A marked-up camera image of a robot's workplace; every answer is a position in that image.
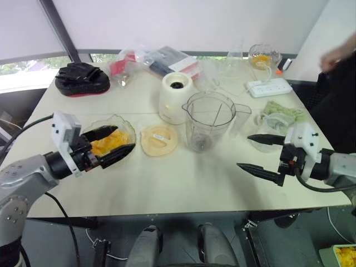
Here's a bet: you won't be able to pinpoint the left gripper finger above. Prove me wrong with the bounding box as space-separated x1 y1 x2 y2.
82 125 119 143
96 144 136 170

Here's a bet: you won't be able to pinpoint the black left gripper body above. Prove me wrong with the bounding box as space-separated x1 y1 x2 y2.
69 135 101 172

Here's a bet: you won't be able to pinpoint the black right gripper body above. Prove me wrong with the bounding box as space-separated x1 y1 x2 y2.
278 142 307 179

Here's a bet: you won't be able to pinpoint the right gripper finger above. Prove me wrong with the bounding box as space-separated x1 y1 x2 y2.
236 162 286 187
247 133 286 147

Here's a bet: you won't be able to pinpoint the wavy-rimmed clear glass bowl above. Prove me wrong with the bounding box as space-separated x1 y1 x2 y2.
82 113 137 165

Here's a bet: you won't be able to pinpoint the clear blender jar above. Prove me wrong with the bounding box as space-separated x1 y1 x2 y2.
182 91 253 154

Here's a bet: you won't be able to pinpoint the orange food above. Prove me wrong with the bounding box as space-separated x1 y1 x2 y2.
251 55 271 69

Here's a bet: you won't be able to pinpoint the yellow food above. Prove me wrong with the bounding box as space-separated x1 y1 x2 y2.
335 246 356 267

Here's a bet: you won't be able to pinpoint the person's bare hand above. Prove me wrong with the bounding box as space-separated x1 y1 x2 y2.
319 51 345 74

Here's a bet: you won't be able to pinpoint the green cloth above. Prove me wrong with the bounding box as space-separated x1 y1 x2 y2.
260 100 307 135

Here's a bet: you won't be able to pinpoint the cream blender lid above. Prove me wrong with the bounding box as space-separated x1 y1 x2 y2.
139 125 179 157

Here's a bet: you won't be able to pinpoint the black shoe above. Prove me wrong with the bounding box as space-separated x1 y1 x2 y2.
274 214 300 229

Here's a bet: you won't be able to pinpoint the white power strip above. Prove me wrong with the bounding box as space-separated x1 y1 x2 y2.
244 77 294 98

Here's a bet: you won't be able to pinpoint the person's black clothing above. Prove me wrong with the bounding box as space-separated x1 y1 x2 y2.
308 50 356 154

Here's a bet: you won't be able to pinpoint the plastic bag with red item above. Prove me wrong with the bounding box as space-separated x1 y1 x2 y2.
108 46 146 88

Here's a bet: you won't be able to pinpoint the white and black small device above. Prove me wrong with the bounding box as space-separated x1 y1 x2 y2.
278 58 293 72

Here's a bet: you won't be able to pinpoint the cream blender base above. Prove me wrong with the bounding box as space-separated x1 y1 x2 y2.
158 72 196 126

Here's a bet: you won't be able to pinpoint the clear glass flask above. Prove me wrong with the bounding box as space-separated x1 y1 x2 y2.
222 41 250 78

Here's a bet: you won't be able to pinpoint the round glass bowl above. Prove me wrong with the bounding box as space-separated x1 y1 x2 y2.
248 43 283 70

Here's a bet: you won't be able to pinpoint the grey rounded shape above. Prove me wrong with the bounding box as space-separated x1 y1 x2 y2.
126 225 164 267
197 224 240 267

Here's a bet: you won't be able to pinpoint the crumpled clear plastic bag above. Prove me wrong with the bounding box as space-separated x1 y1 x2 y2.
194 60 225 93

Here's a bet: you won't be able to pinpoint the green container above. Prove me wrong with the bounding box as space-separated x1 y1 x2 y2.
318 244 356 267

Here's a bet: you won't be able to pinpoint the clear plastic bags with packages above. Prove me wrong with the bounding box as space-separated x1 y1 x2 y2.
149 46 200 80

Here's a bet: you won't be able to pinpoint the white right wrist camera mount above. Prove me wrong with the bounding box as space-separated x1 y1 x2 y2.
283 122 323 181

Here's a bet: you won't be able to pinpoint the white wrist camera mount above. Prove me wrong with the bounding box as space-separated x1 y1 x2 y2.
51 111 83 178
283 122 323 181

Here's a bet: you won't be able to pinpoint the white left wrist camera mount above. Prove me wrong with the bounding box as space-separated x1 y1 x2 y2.
51 111 83 178

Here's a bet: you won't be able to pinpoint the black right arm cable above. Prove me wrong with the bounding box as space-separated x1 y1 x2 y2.
294 165 356 193

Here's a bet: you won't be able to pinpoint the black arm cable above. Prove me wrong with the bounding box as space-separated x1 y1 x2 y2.
294 165 356 193
0 114 54 165

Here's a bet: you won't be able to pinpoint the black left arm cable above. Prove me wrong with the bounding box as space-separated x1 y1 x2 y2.
0 114 54 165

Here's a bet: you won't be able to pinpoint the black table frame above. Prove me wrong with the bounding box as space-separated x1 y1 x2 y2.
27 210 323 267

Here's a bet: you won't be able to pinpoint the black hanging cable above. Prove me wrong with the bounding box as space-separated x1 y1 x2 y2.
43 191 82 267

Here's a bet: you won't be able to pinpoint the white floor cable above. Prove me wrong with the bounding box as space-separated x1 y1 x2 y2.
327 207 356 245

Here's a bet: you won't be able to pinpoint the black window frame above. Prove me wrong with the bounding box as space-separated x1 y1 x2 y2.
38 0 299 64

